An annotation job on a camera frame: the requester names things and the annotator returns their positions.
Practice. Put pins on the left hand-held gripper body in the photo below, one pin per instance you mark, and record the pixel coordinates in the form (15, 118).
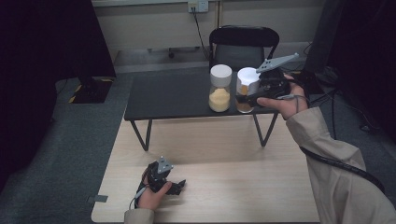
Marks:
(158, 175)

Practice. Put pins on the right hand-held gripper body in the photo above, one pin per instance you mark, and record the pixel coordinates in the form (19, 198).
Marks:
(274, 82)

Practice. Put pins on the jar of brown powder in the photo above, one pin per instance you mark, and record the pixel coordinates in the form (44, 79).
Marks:
(246, 82)

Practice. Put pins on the jar of yellow powder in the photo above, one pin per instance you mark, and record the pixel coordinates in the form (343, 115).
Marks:
(220, 90)

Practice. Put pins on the black low shelf table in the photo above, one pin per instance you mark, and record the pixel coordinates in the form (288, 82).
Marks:
(174, 96)

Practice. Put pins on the person's left hand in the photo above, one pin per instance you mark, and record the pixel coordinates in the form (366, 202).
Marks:
(151, 199)

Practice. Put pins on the person's right hand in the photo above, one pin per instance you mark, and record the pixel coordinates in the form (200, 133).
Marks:
(288, 104)

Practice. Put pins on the black folding chair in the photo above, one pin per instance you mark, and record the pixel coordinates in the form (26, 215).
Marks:
(243, 46)

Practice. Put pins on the gray tape piece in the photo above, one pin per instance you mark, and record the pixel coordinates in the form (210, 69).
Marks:
(98, 198)

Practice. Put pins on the gray upright panel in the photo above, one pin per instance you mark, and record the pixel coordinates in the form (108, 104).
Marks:
(323, 37)

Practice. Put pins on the gray wheeled base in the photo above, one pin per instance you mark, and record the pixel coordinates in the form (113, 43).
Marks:
(172, 50)

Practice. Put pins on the dark curtain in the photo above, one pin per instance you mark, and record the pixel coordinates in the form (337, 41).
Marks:
(367, 62)
(37, 62)

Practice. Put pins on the thin wall conduit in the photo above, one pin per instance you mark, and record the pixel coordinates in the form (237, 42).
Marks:
(218, 14)

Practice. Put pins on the white wall socket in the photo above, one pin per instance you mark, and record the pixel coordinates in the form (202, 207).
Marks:
(198, 5)

